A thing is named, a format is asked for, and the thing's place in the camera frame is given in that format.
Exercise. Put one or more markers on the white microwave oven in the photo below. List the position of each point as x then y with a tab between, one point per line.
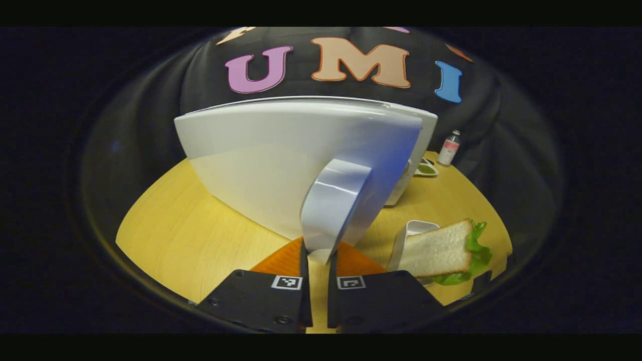
261	160

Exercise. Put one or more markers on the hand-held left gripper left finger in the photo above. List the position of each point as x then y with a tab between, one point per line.
306	306

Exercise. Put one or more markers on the lettuce sandwich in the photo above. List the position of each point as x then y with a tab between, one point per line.
436	250

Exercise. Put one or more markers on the small dish with green sauce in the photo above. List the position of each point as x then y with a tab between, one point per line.
426	169

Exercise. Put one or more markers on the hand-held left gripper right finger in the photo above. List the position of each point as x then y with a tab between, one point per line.
333	306

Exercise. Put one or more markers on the small bottle with pink label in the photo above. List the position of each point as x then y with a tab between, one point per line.
449	149

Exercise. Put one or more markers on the white rectangular tray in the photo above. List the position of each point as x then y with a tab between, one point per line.
401	240

